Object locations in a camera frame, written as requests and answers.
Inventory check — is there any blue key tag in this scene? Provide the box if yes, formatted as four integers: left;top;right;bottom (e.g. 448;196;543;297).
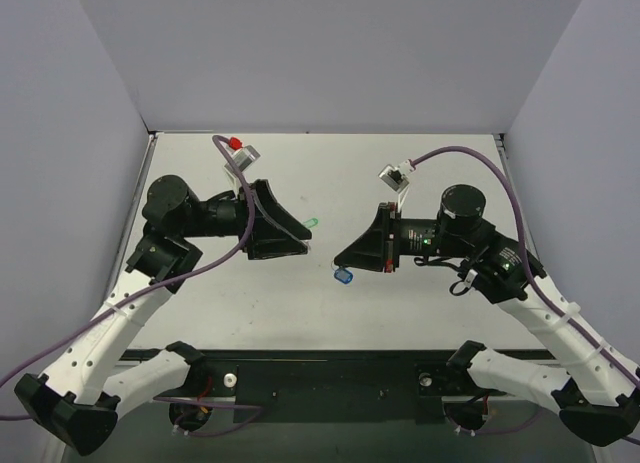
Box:
333;267;354;285

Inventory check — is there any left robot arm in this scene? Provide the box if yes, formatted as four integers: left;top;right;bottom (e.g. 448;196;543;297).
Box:
14;175;312;456

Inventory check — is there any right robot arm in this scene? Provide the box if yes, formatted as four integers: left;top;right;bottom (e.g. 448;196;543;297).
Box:
333;184;639;447

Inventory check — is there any green key tag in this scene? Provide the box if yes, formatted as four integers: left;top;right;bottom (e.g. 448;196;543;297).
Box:
303;218;319;229

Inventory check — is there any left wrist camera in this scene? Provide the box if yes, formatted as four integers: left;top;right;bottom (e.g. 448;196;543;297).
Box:
224;136;261;194

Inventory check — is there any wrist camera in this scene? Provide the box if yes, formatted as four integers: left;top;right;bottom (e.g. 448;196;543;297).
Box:
378;159;415;212
224;136;261;194

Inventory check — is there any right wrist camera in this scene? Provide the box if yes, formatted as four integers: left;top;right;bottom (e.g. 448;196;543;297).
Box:
378;159;415;212

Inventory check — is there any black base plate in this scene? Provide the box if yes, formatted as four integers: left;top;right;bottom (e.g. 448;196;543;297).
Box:
93;342;513;428

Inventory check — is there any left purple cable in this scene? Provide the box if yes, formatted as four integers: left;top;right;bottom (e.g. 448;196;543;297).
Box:
0;134;263;438

